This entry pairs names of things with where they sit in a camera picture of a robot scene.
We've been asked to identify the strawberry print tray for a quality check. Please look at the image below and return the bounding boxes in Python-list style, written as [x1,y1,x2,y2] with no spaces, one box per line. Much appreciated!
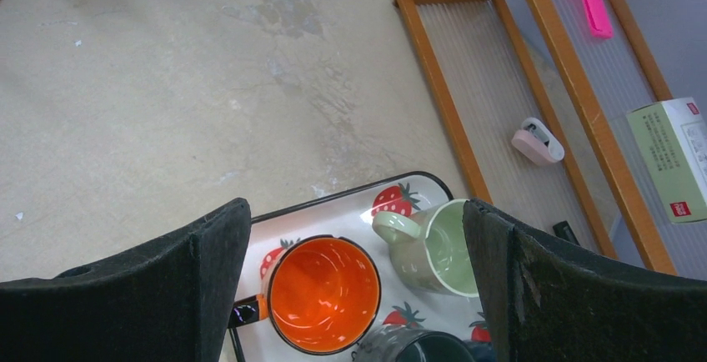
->
[228,171,494,361]

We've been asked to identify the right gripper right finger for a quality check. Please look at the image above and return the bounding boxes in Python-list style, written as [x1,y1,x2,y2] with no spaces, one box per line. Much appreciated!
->
[463,199,706,361]

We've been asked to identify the green white box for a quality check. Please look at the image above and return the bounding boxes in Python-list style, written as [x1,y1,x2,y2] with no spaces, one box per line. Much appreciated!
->
[627,97,706,224]

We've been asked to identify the black blue marker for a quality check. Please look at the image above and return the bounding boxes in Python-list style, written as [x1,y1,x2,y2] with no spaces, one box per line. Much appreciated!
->
[552,221,580,246]

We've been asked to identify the dark grey mug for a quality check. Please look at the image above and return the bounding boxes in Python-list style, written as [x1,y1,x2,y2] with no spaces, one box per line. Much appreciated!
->
[352,324,478,362]

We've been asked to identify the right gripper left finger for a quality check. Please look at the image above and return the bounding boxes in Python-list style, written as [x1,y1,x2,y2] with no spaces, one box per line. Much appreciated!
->
[1,198,251,361]

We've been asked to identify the wooden tiered shelf rack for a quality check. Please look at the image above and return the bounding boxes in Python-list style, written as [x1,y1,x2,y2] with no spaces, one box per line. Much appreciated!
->
[393,0,706,279]

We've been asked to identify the light green mug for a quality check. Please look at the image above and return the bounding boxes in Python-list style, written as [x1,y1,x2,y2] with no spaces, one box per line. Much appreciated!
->
[372,199,479,298]

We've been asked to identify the orange mug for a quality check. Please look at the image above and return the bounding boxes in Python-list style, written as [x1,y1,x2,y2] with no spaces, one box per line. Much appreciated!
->
[228,234,382,356]

